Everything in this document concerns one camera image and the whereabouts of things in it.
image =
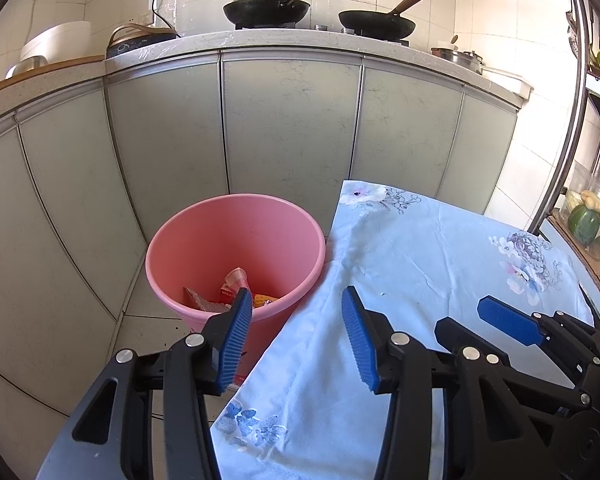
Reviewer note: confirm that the dark electric cooker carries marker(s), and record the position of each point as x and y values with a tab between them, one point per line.
140	42

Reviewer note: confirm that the grey kitchen cabinet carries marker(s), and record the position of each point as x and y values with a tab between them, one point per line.
290	120

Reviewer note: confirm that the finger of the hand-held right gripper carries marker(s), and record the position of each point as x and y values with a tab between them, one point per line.
455	332
510	320

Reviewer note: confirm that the silver mesh cloth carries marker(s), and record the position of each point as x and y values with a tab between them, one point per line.
200	300

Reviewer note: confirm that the metal shelf rack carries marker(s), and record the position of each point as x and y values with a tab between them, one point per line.
570	110

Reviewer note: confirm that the red and white carton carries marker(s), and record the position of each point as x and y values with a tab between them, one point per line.
235	280

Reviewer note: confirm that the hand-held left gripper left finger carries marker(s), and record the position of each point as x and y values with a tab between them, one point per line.
235	340

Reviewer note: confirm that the gas stove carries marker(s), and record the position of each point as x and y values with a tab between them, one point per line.
325	27

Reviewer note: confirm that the pink plastic bucket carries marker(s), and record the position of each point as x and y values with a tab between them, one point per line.
220	240

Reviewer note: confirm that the wooden countertop board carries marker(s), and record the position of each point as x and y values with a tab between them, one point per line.
40	76

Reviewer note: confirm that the steel pot with lid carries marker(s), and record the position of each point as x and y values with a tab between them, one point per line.
470	62

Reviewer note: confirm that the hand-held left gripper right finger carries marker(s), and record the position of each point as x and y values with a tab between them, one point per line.
360	340

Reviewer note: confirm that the light blue floral cloth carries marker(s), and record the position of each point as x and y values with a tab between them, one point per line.
430	260

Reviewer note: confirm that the steel bowl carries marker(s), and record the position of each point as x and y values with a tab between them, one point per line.
25	67

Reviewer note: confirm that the ginger root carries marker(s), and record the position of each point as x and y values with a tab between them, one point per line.
595	202

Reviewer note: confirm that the white rice cooker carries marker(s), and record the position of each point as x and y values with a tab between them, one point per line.
55	40

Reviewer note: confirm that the white plastic tray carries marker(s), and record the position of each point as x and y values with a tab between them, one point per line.
507	82

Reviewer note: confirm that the green squash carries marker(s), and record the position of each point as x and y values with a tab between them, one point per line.
582	225

